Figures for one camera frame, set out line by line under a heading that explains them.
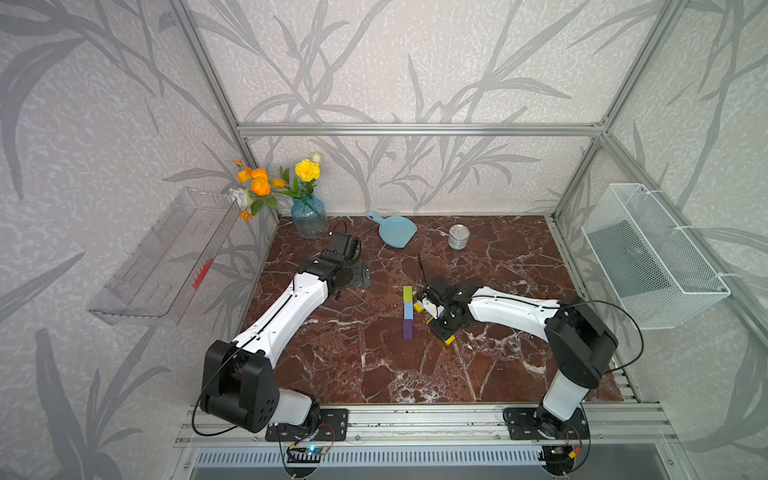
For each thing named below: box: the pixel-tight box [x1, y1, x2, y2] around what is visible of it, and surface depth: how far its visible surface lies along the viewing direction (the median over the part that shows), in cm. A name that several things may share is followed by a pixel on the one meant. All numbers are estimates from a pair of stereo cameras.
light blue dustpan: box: [367, 211, 418, 249], surface depth 118 cm
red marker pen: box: [192, 258, 214, 289], surface depth 66 cm
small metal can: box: [448, 224, 471, 251], surface depth 110 cm
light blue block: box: [404, 302, 415, 321], surface depth 96 cm
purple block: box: [402, 319, 414, 340], surface depth 91 cm
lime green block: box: [403, 285, 413, 303], surface depth 98 cm
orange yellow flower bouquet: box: [231, 152, 321, 222], surface depth 93 cm
